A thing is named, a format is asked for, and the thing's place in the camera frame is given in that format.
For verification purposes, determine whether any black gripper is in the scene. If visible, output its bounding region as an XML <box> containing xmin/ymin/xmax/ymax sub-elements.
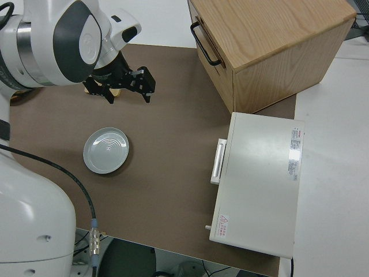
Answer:
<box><xmin>82</xmin><ymin>66</ymin><xmax>157</xmax><ymax>105</ymax></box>

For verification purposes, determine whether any gray round plate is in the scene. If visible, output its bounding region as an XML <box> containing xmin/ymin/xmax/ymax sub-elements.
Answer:
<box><xmin>82</xmin><ymin>127</ymin><xmax>131</xmax><ymax>174</ymax></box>

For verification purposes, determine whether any wooden mug tree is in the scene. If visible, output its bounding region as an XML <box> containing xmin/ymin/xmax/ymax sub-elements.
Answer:
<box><xmin>83</xmin><ymin>86</ymin><xmax>122</xmax><ymax>98</ymax></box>

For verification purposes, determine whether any brown table mat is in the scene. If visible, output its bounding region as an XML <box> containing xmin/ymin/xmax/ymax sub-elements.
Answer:
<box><xmin>8</xmin><ymin>43</ymin><xmax>298</xmax><ymax>277</ymax></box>

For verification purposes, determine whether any white toaster oven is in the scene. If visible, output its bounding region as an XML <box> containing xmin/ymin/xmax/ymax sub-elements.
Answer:
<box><xmin>205</xmin><ymin>111</ymin><xmax>306</xmax><ymax>259</ymax></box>

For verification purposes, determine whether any wooden drawer cabinet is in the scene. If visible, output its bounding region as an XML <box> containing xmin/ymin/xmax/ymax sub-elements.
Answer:
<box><xmin>187</xmin><ymin>0</ymin><xmax>357</xmax><ymax>114</ymax></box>

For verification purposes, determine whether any black cabinet handle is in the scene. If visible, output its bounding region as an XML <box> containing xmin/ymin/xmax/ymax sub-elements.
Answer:
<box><xmin>190</xmin><ymin>22</ymin><xmax>223</xmax><ymax>66</ymax></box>

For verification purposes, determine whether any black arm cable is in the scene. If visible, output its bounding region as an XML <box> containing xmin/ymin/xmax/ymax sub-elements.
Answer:
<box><xmin>0</xmin><ymin>145</ymin><xmax>101</xmax><ymax>277</ymax></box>

